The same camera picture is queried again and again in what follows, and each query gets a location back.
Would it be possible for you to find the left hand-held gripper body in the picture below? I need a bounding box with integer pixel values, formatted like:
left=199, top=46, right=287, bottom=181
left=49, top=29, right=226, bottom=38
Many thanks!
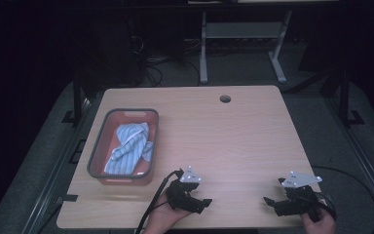
left=165, top=165, right=203, bottom=213

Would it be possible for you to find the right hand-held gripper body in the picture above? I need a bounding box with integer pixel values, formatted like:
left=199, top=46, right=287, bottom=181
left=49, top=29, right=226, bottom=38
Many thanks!
left=278, top=171, right=323, bottom=222

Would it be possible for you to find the blue striped cloth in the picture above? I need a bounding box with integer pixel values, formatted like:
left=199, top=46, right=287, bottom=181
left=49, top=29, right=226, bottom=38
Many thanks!
left=103, top=122, right=155, bottom=176

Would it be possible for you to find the red basket with grey rim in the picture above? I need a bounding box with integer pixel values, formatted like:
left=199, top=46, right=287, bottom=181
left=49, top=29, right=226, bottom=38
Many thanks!
left=87, top=108, right=160, bottom=187

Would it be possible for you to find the person's left hand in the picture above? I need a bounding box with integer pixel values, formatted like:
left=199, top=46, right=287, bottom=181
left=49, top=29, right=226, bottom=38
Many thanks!
left=142, top=191, right=193, bottom=234

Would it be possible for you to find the person's right hand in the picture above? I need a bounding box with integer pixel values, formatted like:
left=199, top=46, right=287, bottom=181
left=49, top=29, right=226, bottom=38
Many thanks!
left=300, top=206, right=337, bottom=234

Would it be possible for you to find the black tape strip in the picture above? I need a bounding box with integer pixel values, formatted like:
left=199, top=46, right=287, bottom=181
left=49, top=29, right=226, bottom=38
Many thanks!
left=56, top=193, right=79, bottom=203

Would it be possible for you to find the grey metal stand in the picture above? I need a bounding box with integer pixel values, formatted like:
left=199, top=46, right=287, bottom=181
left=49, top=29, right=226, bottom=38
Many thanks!
left=199, top=9, right=294, bottom=85

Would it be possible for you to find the thin black cable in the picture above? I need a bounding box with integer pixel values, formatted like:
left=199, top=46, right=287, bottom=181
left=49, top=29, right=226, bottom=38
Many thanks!
left=311, top=165, right=374, bottom=234

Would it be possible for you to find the aluminium floor rail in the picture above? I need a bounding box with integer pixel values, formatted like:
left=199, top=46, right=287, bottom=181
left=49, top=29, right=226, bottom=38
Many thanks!
left=21, top=97, right=95, bottom=234
left=323, top=97, right=374, bottom=225

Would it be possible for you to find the black metal post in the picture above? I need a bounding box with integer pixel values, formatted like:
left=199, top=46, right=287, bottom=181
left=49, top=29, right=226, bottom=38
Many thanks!
left=338, top=68, right=366, bottom=129
left=61, top=73, right=84, bottom=127

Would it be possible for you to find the bundle of floor cables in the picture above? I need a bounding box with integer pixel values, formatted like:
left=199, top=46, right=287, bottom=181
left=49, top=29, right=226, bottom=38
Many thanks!
left=130, top=34, right=202, bottom=88

